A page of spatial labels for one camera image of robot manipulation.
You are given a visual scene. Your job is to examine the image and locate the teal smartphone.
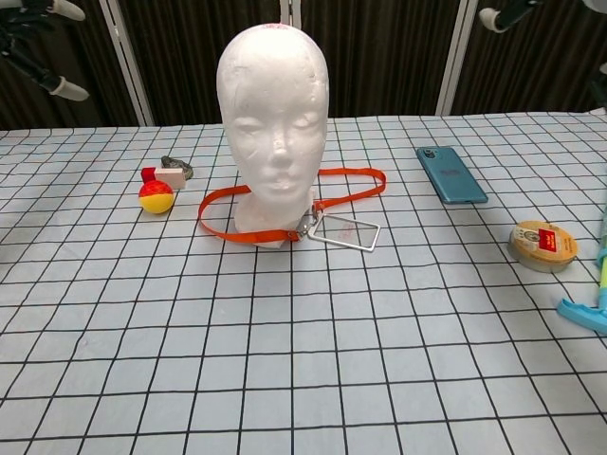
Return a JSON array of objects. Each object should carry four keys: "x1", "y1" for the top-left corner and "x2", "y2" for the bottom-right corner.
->
[{"x1": 415, "y1": 145, "x2": 489, "y2": 206}]

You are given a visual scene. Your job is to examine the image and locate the white foam mannequin head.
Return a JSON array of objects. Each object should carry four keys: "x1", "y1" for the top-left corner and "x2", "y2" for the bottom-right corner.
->
[{"x1": 215, "y1": 22, "x2": 329, "y2": 249}]

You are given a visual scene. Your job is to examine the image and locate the orange lanyard strap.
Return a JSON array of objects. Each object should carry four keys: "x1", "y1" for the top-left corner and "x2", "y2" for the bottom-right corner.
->
[{"x1": 198, "y1": 166, "x2": 388, "y2": 253}]

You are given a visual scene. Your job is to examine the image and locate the red and white block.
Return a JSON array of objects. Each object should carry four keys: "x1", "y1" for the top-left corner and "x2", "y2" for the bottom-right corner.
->
[{"x1": 140, "y1": 165, "x2": 189, "y2": 191}]

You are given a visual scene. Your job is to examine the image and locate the black folding screen white frame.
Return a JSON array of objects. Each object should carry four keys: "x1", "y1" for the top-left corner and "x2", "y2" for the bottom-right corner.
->
[{"x1": 0, "y1": 0, "x2": 607, "y2": 130}]

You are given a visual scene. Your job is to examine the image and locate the red and yellow ball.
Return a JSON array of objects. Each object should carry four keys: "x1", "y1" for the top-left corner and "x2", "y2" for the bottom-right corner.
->
[{"x1": 138, "y1": 179, "x2": 175, "y2": 215}]

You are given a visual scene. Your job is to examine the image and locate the blue and green toy pump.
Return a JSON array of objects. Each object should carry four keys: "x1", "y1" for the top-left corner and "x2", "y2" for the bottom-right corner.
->
[{"x1": 557, "y1": 191, "x2": 607, "y2": 336}]

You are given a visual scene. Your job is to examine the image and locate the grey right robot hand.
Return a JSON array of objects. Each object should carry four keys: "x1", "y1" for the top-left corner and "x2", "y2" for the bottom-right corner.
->
[{"x1": 478, "y1": 0, "x2": 607, "y2": 91}]

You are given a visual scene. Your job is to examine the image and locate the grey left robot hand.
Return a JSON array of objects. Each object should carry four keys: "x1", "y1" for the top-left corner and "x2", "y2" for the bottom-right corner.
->
[{"x1": 0, "y1": 0, "x2": 91, "y2": 103}]

